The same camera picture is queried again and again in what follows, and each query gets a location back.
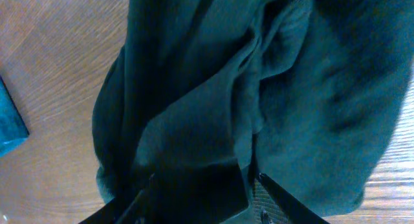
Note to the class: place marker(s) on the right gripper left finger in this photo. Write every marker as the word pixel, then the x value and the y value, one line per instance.
pixel 212 194

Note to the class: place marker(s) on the dark teal t-shirt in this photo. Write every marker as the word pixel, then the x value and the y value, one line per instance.
pixel 305 91

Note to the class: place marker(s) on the folded blue jeans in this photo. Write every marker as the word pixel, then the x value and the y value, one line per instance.
pixel 13 129

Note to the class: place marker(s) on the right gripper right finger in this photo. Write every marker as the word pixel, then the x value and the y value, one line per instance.
pixel 275 205

